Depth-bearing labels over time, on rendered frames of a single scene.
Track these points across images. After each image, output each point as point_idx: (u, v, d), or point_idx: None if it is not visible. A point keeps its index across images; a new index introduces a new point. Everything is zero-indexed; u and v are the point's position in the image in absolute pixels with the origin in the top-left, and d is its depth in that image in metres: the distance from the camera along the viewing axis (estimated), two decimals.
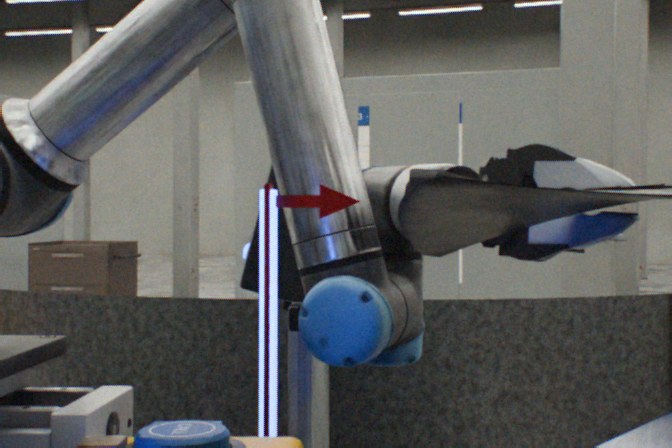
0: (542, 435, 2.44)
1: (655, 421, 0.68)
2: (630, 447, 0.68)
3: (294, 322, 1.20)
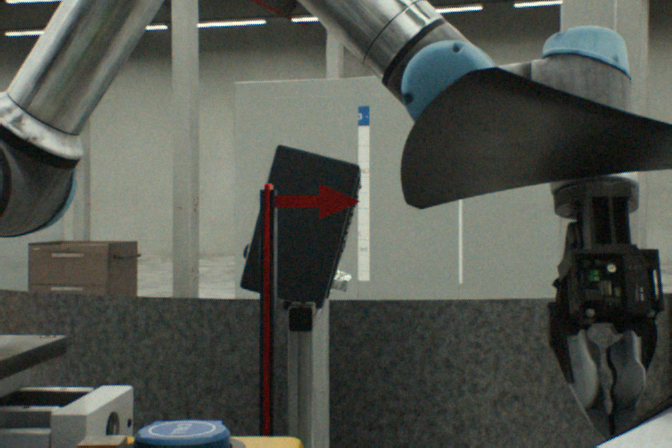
0: (542, 435, 2.44)
1: (655, 421, 0.68)
2: (630, 447, 0.68)
3: (294, 322, 1.20)
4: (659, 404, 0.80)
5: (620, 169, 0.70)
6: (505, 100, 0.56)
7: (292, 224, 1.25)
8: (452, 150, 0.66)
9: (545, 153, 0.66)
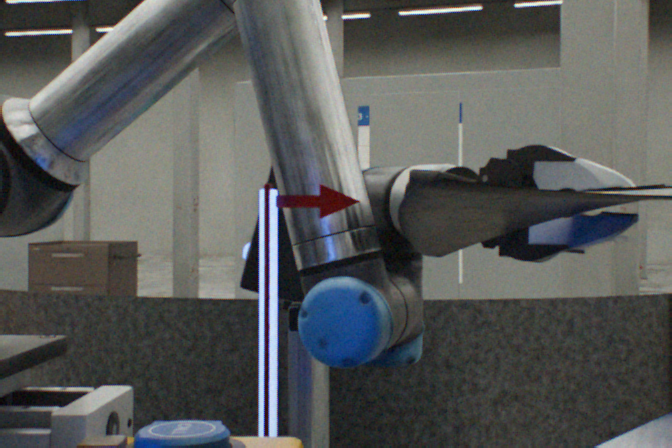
0: (542, 435, 2.44)
1: (655, 421, 0.68)
2: (630, 447, 0.68)
3: (294, 322, 1.20)
4: None
5: (616, 204, 0.73)
6: (464, 195, 0.61)
7: None
8: (444, 220, 0.70)
9: (532, 210, 0.70)
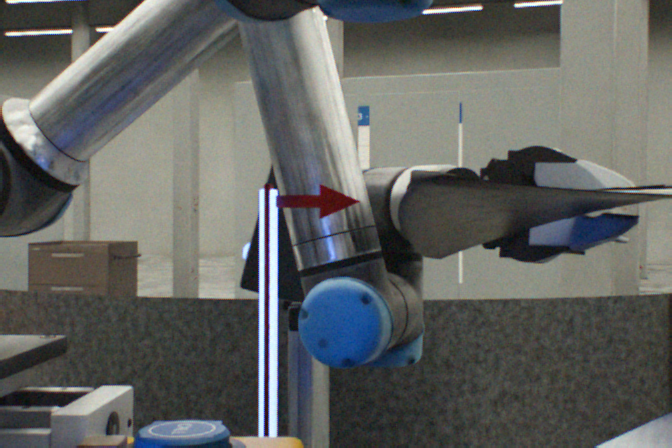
0: (542, 435, 2.44)
1: (655, 421, 0.68)
2: (630, 447, 0.68)
3: (294, 322, 1.20)
4: None
5: (616, 206, 0.73)
6: (464, 192, 0.61)
7: None
8: (444, 220, 0.70)
9: (532, 210, 0.70)
